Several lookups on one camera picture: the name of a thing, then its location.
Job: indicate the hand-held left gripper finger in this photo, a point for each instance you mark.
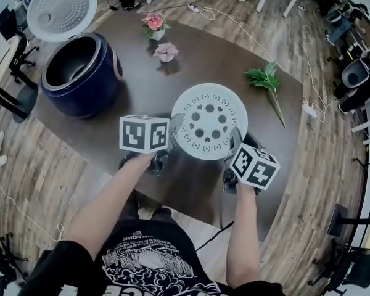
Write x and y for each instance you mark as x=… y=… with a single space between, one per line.
x=177 y=122

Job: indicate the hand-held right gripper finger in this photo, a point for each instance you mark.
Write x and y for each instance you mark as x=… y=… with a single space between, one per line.
x=235 y=139
x=253 y=141

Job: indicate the person's left forearm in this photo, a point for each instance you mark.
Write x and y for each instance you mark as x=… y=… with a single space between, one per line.
x=105 y=205

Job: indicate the pink flower in white pot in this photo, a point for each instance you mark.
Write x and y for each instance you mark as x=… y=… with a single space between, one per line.
x=154 y=23

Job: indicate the dark brown wooden table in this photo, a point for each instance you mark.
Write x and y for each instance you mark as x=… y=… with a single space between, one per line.
x=203 y=51

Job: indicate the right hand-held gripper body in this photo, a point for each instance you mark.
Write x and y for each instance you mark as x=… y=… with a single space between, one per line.
x=256 y=171

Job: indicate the round beige table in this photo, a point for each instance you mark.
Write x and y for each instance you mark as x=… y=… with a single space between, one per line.
x=3 y=57

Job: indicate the black office chair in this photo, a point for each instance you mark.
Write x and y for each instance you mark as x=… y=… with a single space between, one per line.
x=357 y=270
x=18 y=63

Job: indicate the person's black trousers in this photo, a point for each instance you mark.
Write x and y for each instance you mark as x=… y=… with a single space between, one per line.
x=148 y=211

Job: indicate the person's right forearm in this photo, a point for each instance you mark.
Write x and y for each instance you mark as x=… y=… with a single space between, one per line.
x=245 y=236

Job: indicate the whiteboard on black stand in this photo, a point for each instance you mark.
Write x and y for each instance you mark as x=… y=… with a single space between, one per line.
x=337 y=220

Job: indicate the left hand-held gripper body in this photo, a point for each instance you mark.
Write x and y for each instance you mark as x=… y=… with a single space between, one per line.
x=135 y=134

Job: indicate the small pale pink potted flower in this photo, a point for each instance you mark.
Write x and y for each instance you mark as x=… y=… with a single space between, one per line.
x=166 y=50

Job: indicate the white steamer tray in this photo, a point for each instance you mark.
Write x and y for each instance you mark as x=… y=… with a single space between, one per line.
x=208 y=120

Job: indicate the dark blue rice cooker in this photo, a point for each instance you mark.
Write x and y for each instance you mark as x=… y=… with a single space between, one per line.
x=89 y=97

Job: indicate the person's black printed t-shirt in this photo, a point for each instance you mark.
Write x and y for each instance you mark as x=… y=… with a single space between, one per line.
x=148 y=264

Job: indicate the green artificial leaf sprig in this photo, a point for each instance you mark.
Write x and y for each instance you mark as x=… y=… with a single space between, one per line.
x=265 y=79

